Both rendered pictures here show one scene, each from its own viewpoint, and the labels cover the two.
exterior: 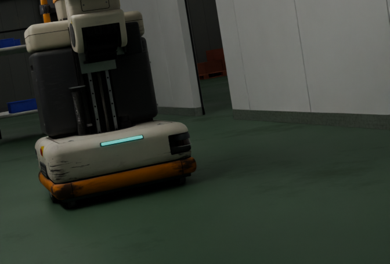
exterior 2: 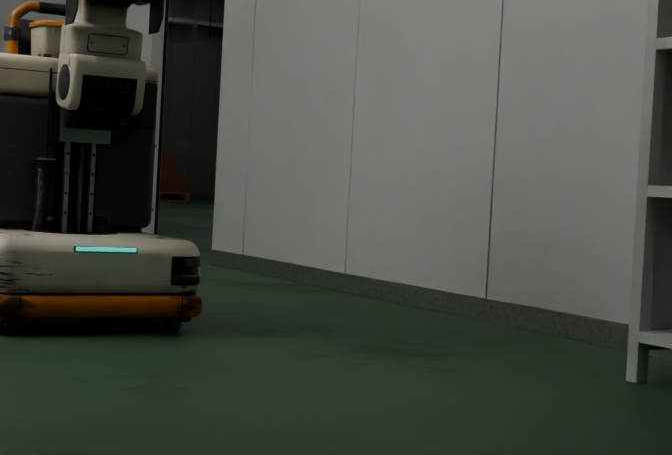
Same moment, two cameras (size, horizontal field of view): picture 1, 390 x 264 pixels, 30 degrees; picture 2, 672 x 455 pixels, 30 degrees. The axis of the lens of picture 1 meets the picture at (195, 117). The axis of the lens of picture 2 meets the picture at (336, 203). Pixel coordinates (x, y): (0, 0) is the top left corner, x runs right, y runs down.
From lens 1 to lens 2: 72 cm
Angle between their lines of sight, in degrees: 13
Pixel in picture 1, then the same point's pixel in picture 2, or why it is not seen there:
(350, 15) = (437, 144)
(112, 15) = (130, 67)
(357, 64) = (432, 215)
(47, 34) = (18, 72)
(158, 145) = (156, 268)
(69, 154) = (28, 253)
